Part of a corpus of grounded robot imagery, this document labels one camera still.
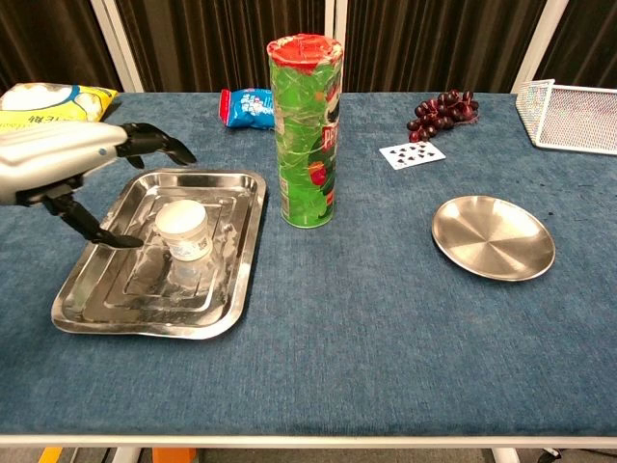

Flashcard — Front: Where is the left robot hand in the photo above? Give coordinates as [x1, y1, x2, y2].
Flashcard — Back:
[0, 120, 198, 250]

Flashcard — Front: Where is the white plastic jar with lid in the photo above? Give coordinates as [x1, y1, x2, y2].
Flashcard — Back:
[153, 200, 214, 262]

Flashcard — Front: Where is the green chips can red lid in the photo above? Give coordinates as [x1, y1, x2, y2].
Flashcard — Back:
[267, 32, 345, 229]

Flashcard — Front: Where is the yellow snack bag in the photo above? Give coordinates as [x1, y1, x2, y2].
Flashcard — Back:
[0, 82, 119, 136]

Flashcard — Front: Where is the dark pleated curtain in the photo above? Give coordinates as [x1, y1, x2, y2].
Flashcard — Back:
[534, 0, 617, 91]
[114, 0, 327, 94]
[342, 0, 549, 94]
[0, 0, 121, 93]

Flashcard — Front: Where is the rectangular steel tray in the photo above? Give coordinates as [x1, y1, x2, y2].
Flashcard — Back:
[50, 168, 268, 340]

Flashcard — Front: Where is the blue cookie package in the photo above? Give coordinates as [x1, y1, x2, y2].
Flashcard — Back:
[219, 88, 279, 130]

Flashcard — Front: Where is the blue table cloth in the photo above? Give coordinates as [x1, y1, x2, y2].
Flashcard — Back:
[0, 91, 617, 438]

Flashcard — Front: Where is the white playing card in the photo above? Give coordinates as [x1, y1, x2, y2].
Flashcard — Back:
[379, 141, 447, 171]

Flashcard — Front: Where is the dark purple grape bunch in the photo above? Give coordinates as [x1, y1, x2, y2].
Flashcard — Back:
[406, 89, 481, 144]

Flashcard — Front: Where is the round steel plate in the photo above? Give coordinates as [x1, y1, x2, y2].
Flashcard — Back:
[431, 195, 557, 283]

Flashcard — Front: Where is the white frame post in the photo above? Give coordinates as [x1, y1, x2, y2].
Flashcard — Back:
[321, 0, 349, 94]
[90, 0, 145, 94]
[510, 0, 571, 93]

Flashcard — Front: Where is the white wire mesh basket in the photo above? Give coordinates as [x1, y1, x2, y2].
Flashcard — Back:
[515, 78, 617, 156]

